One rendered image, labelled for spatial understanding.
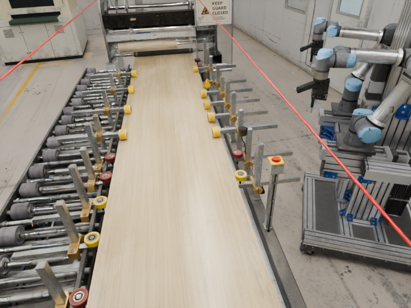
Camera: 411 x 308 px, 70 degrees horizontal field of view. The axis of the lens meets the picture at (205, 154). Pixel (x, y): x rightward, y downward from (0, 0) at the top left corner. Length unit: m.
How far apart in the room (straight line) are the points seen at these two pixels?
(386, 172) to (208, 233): 1.18
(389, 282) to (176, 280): 1.83
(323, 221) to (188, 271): 1.54
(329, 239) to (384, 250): 0.39
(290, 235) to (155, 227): 1.50
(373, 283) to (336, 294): 0.31
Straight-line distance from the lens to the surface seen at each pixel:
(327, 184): 3.09
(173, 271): 1.47
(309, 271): 2.64
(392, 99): 1.91
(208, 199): 1.76
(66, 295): 1.64
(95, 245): 1.69
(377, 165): 2.16
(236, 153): 2.12
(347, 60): 1.75
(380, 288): 2.74
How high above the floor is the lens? 2.12
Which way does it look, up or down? 35 degrees down
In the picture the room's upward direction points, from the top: 2 degrees counter-clockwise
